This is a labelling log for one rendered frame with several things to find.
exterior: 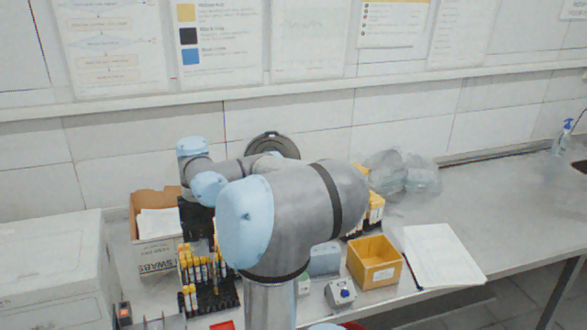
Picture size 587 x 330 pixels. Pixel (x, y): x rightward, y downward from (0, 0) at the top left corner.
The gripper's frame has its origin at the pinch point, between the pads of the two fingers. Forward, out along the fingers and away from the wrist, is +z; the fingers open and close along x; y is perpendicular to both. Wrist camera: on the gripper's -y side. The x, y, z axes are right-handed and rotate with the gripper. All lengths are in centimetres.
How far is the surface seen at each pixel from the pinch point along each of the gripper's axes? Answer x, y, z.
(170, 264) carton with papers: -16.5, 11.6, 14.8
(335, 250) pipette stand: 1.2, -37.3, 7.7
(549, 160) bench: -37, -172, 18
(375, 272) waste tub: 11.3, -46.4, 10.6
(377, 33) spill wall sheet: -50, -74, -45
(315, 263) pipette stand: 1.1, -30.8, 11.3
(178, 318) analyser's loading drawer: 7.1, 11.5, 13.7
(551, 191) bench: -15, -150, 18
